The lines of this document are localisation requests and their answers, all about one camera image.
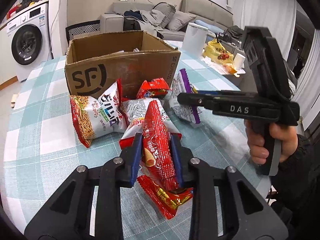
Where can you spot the red snack packet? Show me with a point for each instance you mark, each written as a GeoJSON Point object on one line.
{"type": "Point", "coordinates": [166, 201]}

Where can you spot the white washing machine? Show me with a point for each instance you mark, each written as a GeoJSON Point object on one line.
{"type": "Point", "coordinates": [29, 40]}

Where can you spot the white red snack bag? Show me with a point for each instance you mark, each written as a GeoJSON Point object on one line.
{"type": "Point", "coordinates": [134, 112]}

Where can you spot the red cone snack bag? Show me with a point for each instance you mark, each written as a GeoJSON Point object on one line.
{"type": "Point", "coordinates": [156, 150]}

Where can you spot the grey cushion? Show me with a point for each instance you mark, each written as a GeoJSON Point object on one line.
{"type": "Point", "coordinates": [180, 20]}
{"type": "Point", "coordinates": [168, 10]}

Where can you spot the clothes pile on sofa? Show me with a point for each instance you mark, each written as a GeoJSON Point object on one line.
{"type": "Point", "coordinates": [148, 20]}

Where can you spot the black patterned basket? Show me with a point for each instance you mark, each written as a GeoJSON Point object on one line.
{"type": "Point", "coordinates": [82, 29]}

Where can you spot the white trash bin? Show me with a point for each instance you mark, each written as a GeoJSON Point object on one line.
{"type": "Point", "coordinates": [194, 39]}

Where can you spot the right hand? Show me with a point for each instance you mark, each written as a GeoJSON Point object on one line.
{"type": "Point", "coordinates": [286, 134]}

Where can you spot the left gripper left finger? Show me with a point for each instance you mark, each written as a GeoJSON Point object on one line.
{"type": "Point", "coordinates": [87, 203]}

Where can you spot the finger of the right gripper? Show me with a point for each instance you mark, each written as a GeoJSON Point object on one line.
{"type": "Point", "coordinates": [224, 94]}
{"type": "Point", "coordinates": [192, 99]}

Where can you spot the noodle snack bag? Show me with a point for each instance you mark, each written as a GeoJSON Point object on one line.
{"type": "Point", "coordinates": [93, 118]}

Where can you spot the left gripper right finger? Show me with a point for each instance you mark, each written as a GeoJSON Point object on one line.
{"type": "Point", "coordinates": [225, 204]}

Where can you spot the purple striped snack bag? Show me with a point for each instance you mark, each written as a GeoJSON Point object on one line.
{"type": "Point", "coordinates": [181, 84]}

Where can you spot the grey sofa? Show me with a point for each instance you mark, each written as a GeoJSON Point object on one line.
{"type": "Point", "coordinates": [208, 14]}

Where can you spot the yellow plastic bag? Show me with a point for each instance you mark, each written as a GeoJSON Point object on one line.
{"type": "Point", "coordinates": [217, 53]}

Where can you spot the red oreo packet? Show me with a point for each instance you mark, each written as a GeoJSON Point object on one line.
{"type": "Point", "coordinates": [156, 88]}

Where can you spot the teal checked tablecloth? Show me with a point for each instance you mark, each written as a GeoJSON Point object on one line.
{"type": "Point", "coordinates": [41, 149]}

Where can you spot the brown SF cardboard box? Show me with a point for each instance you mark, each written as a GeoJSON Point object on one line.
{"type": "Point", "coordinates": [94, 63]}

